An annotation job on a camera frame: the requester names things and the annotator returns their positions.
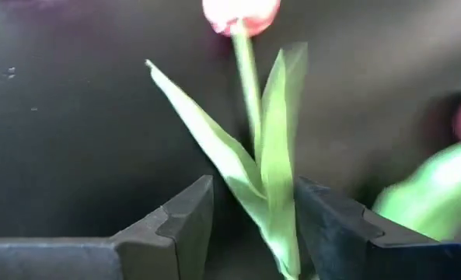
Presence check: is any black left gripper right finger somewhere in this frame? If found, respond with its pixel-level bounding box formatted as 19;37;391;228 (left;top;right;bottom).
294;177;461;280

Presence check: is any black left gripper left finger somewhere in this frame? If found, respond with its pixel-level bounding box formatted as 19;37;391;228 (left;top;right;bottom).
0;174;215;280

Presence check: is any dark magenta artificial tulip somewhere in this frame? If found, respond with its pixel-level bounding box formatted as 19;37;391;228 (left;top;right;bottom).
372;91;461;242

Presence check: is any light pink artificial tulip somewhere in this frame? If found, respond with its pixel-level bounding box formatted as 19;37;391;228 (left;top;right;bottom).
144;0;309;280

